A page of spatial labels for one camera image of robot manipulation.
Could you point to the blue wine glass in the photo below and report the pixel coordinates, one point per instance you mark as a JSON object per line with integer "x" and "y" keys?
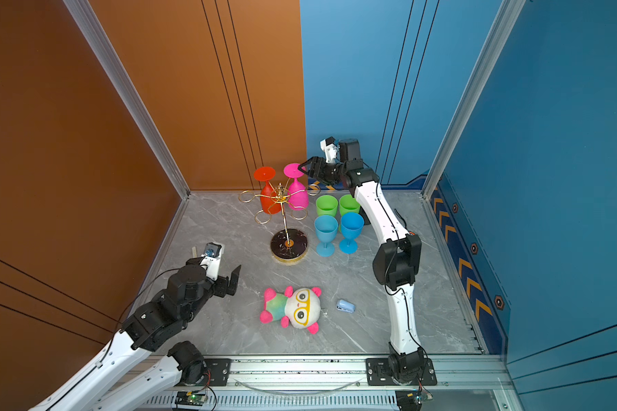
{"x": 326, "y": 229}
{"x": 351, "y": 226}

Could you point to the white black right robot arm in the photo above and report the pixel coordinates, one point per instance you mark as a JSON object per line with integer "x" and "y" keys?
{"x": 397, "y": 261}

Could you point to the green wine glass front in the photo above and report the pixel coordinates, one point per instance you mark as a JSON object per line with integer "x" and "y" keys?
{"x": 327, "y": 205}

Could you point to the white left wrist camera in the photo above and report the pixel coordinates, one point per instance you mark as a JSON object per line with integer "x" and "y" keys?
{"x": 211, "y": 258}

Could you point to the circuit board right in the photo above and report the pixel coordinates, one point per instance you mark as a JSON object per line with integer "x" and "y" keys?
{"x": 412, "y": 400}

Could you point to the red wine glass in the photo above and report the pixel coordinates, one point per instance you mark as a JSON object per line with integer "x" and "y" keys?
{"x": 268, "y": 194}

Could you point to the green circuit board left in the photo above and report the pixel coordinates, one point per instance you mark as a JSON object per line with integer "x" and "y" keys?
{"x": 192, "y": 398}

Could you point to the aluminium front rail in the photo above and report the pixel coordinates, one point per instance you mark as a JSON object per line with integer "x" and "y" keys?
{"x": 342, "y": 383}

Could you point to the colourful plush toy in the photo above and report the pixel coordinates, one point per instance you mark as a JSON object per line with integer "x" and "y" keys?
{"x": 300, "y": 308}

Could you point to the small light blue stapler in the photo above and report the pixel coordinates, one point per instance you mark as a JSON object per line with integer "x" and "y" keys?
{"x": 345, "y": 306}

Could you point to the aluminium corner post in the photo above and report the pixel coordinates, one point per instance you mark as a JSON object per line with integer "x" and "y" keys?
{"x": 87, "y": 21}
{"x": 493, "y": 46}

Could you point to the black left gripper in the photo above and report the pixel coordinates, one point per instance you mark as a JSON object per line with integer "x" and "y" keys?
{"x": 223, "y": 282}

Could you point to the magenta wine glass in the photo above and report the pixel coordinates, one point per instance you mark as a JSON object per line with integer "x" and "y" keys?
{"x": 298, "y": 196}

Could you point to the aluminium corner post left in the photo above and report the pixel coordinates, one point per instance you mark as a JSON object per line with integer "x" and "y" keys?
{"x": 87, "y": 21}

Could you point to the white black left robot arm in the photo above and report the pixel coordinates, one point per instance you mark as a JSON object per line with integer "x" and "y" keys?
{"x": 96, "y": 387}

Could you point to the aluminium corner post right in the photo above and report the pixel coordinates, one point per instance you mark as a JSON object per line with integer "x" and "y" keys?
{"x": 493, "y": 46}

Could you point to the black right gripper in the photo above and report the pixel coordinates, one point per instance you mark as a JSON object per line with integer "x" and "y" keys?
{"x": 317, "y": 162}

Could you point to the green wine glass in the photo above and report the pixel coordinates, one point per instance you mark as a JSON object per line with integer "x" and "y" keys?
{"x": 327, "y": 205}
{"x": 348, "y": 204}

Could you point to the blue wine glass front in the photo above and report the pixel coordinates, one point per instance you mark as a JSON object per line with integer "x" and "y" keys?
{"x": 326, "y": 229}

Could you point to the gold wine glass rack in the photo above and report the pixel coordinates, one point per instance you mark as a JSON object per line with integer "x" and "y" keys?
{"x": 288, "y": 245}

